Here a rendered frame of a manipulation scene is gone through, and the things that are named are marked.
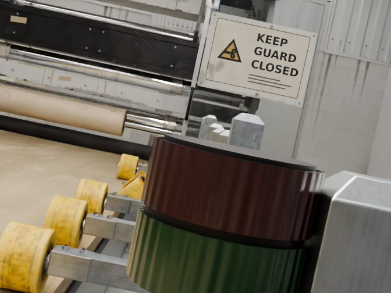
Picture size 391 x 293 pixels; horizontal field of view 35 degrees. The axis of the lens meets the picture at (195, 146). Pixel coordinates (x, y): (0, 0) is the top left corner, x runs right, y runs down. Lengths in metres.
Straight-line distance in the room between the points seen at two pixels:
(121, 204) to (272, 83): 1.60
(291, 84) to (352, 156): 6.68
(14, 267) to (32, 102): 2.12
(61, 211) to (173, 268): 0.81
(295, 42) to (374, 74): 6.72
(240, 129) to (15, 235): 0.29
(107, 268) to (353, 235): 0.58
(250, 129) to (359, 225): 0.50
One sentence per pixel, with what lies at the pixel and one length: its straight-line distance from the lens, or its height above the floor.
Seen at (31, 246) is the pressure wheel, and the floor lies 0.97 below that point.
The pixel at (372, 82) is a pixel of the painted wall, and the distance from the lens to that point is 9.46.
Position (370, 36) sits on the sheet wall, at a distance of 9.53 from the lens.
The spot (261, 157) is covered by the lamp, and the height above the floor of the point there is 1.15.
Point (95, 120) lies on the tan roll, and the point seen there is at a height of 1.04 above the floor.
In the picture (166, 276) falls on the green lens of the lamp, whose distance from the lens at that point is 0.20.
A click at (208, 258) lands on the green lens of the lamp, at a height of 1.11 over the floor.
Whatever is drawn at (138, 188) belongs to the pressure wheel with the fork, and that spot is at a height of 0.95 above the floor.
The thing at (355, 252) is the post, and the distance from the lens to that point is 0.21.
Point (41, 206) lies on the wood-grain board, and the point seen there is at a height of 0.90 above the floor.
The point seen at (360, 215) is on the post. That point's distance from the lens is 0.21.
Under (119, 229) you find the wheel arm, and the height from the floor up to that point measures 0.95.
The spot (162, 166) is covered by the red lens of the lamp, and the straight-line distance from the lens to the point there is 0.20.
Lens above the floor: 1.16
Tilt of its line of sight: 3 degrees down
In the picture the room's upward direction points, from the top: 12 degrees clockwise
